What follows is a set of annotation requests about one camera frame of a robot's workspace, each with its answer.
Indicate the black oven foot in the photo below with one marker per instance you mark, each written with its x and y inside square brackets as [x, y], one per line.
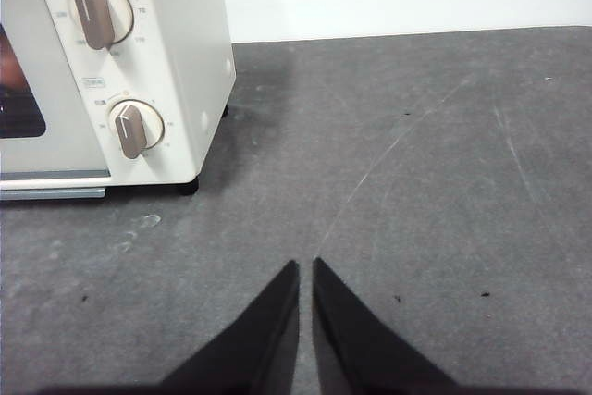
[225, 113]
[188, 188]

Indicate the large tan oven knob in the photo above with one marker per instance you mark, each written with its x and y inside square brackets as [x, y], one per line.
[94, 16]

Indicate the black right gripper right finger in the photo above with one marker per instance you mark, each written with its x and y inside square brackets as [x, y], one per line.
[361, 349]

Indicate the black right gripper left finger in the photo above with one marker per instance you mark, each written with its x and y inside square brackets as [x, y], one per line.
[259, 349]

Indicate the brown egg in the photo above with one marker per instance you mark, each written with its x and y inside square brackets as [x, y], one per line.
[9, 69]

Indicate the cream Toshiba toaster oven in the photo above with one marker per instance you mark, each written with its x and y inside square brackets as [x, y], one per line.
[185, 43]

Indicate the metal oven crumb tray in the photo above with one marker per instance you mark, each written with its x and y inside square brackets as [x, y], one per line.
[51, 193]

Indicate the small tan oven knob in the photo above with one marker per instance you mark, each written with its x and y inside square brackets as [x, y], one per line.
[131, 131]

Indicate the glass-windowed oven door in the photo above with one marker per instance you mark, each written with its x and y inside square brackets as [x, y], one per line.
[69, 136]

